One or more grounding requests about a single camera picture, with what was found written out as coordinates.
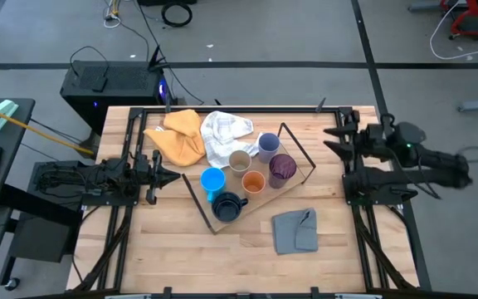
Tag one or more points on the blue plastic mug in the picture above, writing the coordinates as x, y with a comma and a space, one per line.
213, 180

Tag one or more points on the small black box device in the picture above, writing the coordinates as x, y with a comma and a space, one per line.
99, 84

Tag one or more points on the black side desk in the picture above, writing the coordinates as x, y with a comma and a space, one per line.
15, 166

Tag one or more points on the black table frame rails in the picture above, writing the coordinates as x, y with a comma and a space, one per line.
264, 109

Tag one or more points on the red wheeled chair base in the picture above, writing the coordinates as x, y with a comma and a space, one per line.
471, 25

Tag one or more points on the black computer tower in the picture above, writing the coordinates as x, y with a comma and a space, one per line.
123, 91

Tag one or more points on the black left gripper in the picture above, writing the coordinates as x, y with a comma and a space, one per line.
149, 178

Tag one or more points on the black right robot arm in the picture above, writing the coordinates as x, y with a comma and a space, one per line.
438, 160

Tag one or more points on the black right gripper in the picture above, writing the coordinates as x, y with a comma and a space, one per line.
374, 141

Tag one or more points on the wooden shelf with black legs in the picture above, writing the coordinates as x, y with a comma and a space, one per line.
247, 203

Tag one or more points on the mint green stapler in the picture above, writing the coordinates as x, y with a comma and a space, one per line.
0, 114

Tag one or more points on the purple faceted tumbler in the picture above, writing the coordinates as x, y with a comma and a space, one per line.
282, 170

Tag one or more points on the grey folded cloth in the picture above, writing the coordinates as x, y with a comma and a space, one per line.
293, 232

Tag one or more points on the lavender cup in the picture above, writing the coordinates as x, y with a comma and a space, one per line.
269, 145

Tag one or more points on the white checked cloth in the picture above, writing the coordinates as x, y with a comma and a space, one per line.
222, 133

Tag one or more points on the beige cup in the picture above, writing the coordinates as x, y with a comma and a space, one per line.
239, 162

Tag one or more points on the long yellow rod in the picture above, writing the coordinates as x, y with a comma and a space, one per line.
35, 129

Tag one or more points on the peach orange plastic cup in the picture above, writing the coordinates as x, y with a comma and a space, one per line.
253, 182

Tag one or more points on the black stand base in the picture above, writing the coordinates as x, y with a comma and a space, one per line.
35, 236

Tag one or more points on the yellow cloth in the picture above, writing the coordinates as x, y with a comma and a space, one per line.
181, 141

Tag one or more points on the black wifi antenna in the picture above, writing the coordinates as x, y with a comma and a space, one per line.
154, 56

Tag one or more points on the black mug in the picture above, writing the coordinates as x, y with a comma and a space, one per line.
226, 207

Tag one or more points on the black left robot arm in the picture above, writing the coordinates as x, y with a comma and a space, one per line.
89, 178

